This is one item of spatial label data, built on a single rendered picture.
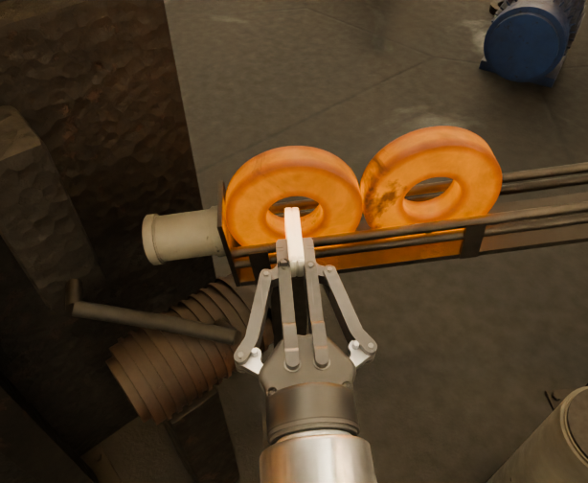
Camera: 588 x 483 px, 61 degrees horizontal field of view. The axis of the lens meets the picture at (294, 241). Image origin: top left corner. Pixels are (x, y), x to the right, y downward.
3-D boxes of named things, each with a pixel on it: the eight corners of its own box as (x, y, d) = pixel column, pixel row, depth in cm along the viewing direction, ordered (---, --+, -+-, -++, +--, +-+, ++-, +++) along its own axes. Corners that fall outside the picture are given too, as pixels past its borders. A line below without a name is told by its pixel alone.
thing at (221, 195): (236, 241, 66) (217, 180, 58) (240, 241, 66) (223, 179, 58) (236, 287, 61) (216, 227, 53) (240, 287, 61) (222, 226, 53)
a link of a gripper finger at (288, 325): (302, 382, 45) (285, 384, 45) (289, 278, 52) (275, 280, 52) (303, 365, 42) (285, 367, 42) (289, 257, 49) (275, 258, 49)
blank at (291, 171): (211, 153, 53) (210, 174, 50) (358, 133, 52) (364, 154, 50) (238, 249, 64) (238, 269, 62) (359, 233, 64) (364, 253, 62)
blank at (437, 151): (356, 134, 52) (361, 154, 50) (507, 113, 52) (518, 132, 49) (358, 234, 64) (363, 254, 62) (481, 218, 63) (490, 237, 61)
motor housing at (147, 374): (166, 468, 106) (88, 333, 66) (250, 403, 115) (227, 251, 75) (199, 520, 99) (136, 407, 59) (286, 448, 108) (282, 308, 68)
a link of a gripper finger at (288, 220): (296, 277, 52) (289, 278, 52) (291, 224, 56) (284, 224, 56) (297, 261, 49) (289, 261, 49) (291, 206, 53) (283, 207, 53)
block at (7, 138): (23, 267, 70) (-70, 122, 52) (79, 240, 73) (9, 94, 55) (54, 318, 64) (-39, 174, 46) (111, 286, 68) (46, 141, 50)
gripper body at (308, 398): (263, 460, 43) (259, 358, 49) (361, 451, 44) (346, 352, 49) (259, 434, 37) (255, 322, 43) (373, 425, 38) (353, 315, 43)
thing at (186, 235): (160, 238, 63) (145, 204, 59) (231, 228, 63) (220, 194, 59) (155, 275, 59) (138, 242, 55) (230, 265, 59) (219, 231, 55)
